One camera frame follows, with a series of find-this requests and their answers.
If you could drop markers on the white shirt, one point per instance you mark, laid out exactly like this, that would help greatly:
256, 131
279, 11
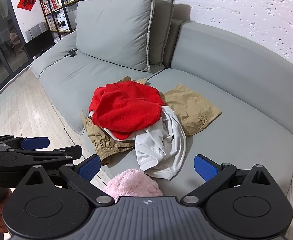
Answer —
161, 142

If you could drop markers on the white kitchen appliance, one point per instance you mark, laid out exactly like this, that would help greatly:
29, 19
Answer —
61, 20

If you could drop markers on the small black device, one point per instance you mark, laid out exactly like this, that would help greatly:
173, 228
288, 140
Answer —
72, 53

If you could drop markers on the grey sofa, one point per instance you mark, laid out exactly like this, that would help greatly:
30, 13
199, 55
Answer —
236, 142

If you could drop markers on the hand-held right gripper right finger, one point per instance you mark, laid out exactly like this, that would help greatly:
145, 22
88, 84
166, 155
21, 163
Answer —
206, 168

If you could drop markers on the black metal bookshelf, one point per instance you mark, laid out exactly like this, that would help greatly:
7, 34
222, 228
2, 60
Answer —
52, 5

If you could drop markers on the black framed glass door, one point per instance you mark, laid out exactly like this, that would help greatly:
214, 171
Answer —
1, 42

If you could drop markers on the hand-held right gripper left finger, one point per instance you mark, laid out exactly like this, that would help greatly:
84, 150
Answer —
89, 168

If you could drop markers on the taupe grey cushion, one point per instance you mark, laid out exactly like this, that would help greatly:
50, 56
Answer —
162, 30

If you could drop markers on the black monitor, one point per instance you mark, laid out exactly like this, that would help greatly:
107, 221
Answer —
39, 45

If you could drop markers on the red sweater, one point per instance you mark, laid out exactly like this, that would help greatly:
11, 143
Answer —
126, 105

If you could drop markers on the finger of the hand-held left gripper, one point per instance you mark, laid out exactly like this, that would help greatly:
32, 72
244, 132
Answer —
35, 143
61, 153

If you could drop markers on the grey panels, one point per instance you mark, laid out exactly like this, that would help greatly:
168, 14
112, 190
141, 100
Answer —
35, 31

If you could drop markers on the large light grey cushion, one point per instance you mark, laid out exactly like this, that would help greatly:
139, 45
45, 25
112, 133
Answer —
116, 30

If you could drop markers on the khaki pants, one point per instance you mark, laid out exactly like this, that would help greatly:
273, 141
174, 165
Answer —
194, 110

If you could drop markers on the red diamond wall decoration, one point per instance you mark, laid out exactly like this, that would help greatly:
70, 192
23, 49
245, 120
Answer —
26, 0

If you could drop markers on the person's pink fluffy clothing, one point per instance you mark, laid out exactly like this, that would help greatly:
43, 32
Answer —
131, 185

